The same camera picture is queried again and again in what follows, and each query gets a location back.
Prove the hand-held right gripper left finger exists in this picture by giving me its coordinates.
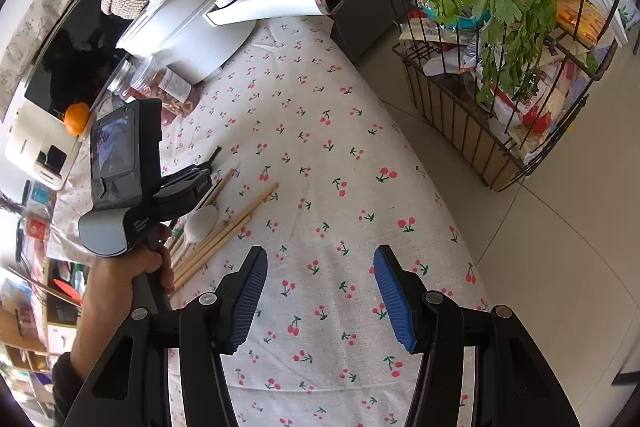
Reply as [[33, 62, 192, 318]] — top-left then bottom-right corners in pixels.
[[62, 246, 269, 427]]

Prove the clear jar of red berries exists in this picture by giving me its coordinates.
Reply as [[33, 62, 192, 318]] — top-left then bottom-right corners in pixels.
[[107, 57, 198, 108]]

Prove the cherry print tablecloth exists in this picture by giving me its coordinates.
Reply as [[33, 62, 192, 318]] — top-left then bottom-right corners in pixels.
[[47, 14, 493, 427]]

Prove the person's left hand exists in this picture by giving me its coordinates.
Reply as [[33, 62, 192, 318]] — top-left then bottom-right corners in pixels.
[[75, 226, 176, 362]]

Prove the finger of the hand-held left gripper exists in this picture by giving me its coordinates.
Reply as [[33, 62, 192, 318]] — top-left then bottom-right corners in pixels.
[[194, 146, 223, 178]]

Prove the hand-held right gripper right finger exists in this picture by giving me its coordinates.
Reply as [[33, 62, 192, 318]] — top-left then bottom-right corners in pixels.
[[372, 245, 581, 427]]

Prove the white kitchen appliance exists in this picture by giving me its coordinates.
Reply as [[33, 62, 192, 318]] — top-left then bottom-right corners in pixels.
[[5, 109, 83, 190]]

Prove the black glass-door oven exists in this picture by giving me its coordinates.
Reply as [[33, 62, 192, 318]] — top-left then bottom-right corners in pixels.
[[24, 0, 132, 115]]

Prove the person's left forearm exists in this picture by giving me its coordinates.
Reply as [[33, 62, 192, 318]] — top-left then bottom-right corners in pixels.
[[52, 342, 108, 423]]

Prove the orange tangerine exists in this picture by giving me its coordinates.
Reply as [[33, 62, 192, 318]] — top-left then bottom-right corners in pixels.
[[63, 103, 92, 136]]

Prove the pile of snack packets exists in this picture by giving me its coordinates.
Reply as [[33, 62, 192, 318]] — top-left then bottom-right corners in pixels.
[[400, 0, 640, 152]]

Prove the white electric pot with handle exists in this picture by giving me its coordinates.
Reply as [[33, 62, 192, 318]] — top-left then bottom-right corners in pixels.
[[116, 0, 347, 84]]

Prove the black wire storage rack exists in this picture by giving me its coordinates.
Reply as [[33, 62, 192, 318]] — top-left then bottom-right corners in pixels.
[[357, 0, 633, 192]]

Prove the white ceramic spoon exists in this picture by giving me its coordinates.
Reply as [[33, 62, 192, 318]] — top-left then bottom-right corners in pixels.
[[172, 204, 219, 259]]

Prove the bundle of bamboo chopsticks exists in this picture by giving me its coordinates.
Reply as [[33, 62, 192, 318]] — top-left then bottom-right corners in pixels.
[[167, 167, 280, 297]]

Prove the clear jar of dried fruit rings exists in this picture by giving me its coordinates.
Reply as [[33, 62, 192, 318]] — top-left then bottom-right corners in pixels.
[[157, 96, 197, 124]]

